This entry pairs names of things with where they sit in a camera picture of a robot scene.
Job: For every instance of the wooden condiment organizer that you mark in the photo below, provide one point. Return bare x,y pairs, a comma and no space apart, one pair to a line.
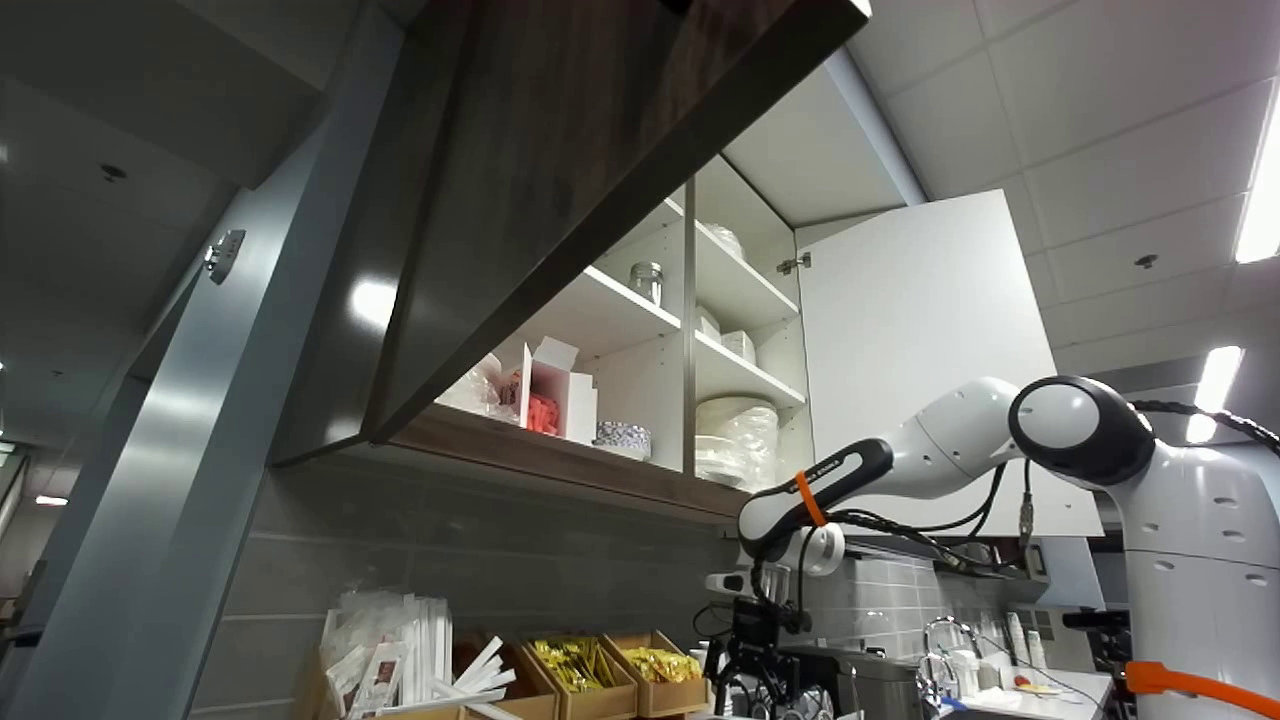
602,678

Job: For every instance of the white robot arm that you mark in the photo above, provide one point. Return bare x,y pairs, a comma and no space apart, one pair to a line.
1069,424

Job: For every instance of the stack of plates in plastic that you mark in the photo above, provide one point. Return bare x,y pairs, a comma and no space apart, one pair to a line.
737,441

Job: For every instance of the red white box on shelf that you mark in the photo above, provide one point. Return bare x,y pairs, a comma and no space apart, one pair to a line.
555,396

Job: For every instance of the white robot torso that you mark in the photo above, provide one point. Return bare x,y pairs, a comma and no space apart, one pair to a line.
1203,555

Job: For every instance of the white packets bundle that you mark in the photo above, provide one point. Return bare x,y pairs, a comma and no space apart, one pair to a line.
393,654

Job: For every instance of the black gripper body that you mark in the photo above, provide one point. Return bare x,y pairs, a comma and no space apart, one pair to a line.
748,646

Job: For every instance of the white cabinet door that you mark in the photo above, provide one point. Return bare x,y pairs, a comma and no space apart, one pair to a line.
913,305

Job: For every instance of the open white wall cabinet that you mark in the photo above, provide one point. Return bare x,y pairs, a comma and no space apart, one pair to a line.
513,151

